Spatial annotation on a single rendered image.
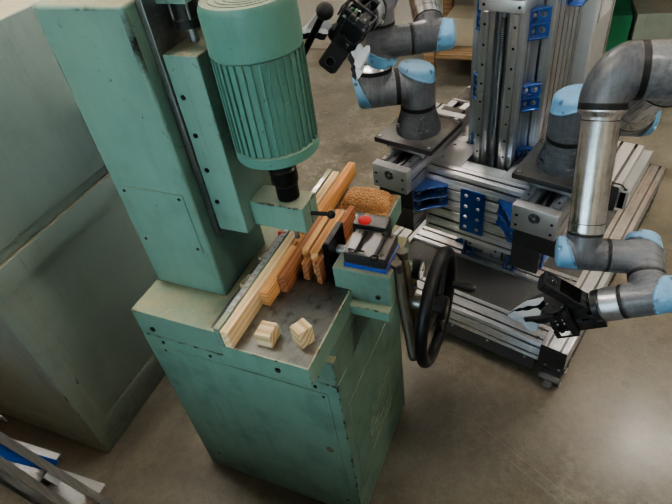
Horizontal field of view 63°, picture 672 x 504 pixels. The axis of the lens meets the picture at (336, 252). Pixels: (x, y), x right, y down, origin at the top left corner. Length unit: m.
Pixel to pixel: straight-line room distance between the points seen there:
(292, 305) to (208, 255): 0.26
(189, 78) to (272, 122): 0.18
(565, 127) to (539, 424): 1.02
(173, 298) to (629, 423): 1.56
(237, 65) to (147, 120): 0.26
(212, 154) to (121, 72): 0.23
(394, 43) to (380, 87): 0.40
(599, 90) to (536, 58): 0.60
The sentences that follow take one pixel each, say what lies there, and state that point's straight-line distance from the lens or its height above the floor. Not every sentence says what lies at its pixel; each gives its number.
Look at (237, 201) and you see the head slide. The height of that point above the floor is 1.09.
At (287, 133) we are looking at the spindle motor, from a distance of 1.07.
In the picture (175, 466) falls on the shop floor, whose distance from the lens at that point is 2.16.
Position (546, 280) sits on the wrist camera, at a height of 0.88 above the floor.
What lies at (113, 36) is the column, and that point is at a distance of 1.13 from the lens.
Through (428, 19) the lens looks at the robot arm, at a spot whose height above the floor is 1.30.
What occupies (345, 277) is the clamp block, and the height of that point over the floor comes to 0.94.
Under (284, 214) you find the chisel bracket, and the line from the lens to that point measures 1.23.
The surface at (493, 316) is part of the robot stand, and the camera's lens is 2.08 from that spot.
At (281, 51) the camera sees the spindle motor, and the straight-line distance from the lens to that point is 1.01.
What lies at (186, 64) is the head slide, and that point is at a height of 1.40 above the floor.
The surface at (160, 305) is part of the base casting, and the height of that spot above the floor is 0.80.
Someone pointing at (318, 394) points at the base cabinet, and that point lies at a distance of 1.36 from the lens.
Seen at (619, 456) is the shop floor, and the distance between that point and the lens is 2.11.
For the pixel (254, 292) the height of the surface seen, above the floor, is 0.95.
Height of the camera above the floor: 1.78
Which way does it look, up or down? 41 degrees down
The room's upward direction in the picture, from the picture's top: 9 degrees counter-clockwise
